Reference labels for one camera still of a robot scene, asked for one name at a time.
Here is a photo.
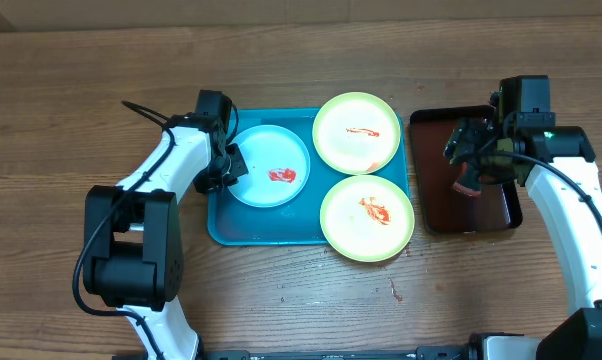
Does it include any green plate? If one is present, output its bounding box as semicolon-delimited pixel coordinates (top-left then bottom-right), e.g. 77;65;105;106
320;175;415;263
312;92;401;175

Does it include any black rectangular tray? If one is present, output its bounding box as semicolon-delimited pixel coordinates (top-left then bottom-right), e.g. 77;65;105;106
409;105;523;234

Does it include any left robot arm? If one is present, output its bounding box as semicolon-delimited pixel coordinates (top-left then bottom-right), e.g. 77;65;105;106
72;90;248;359

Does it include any light blue plate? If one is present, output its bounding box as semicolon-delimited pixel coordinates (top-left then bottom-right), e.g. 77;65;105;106
229;125;310;208

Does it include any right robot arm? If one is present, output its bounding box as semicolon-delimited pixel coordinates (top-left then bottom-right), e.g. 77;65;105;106
444;75;602;359

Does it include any red grey sponge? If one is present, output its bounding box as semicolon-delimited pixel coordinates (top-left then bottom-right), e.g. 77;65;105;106
452;162;481;197

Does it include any teal plastic tray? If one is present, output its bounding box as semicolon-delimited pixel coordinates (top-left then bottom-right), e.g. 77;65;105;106
206;107;411;247

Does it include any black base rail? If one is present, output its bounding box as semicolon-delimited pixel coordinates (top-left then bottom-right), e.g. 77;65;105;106
111;344;557;360

